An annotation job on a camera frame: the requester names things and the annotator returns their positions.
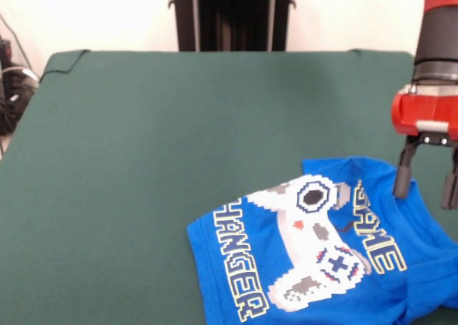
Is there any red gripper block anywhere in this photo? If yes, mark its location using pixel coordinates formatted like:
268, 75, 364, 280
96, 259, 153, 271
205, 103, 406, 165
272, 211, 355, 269
391, 84, 458, 211

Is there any blue printed t-shirt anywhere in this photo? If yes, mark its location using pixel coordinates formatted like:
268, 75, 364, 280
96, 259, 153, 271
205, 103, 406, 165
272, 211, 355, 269
185, 155, 458, 325

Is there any dark green table cloth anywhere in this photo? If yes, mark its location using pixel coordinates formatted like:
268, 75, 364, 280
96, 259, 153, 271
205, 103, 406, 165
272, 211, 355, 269
0, 50, 458, 325

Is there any small black box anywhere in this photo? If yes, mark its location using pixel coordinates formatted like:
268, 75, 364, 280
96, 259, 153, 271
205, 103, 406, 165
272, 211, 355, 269
0, 38, 14, 68

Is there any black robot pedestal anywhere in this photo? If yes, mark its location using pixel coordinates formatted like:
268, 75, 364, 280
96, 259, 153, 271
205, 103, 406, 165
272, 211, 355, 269
167, 0, 298, 52

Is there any black cable bundle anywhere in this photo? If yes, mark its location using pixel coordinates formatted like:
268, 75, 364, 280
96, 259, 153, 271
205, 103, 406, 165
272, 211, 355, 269
0, 65, 40, 136

